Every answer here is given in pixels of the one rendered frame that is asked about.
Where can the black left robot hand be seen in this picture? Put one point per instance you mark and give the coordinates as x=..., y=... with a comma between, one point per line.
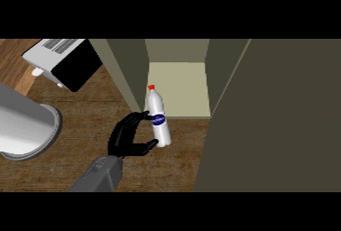
x=121, y=141

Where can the white bottle with red cap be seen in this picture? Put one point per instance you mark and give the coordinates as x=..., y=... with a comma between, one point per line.
x=159, y=133

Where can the olive green cabinet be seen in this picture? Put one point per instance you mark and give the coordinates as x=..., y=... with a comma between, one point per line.
x=177, y=90

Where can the dark olive cabinet door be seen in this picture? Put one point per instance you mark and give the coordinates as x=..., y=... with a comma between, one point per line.
x=275, y=120

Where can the large grey metal cylinder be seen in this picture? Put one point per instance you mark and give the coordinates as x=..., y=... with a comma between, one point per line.
x=22, y=126

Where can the white appliance with black front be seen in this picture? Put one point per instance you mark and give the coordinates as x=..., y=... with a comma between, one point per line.
x=44, y=57

